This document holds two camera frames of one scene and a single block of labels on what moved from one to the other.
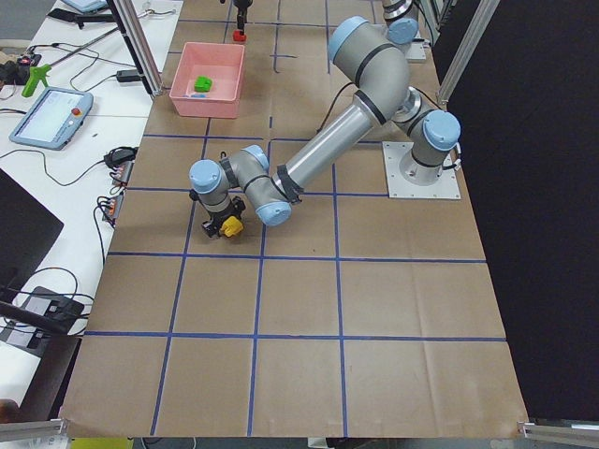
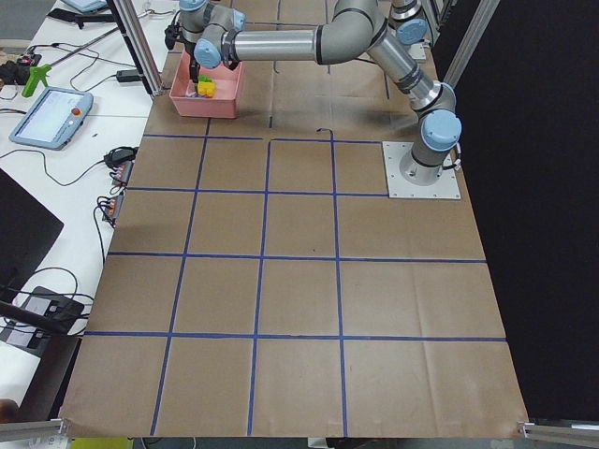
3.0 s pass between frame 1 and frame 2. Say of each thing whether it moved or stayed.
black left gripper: moved
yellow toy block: moved
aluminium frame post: stayed
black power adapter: stayed
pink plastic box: stayed
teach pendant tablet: stayed
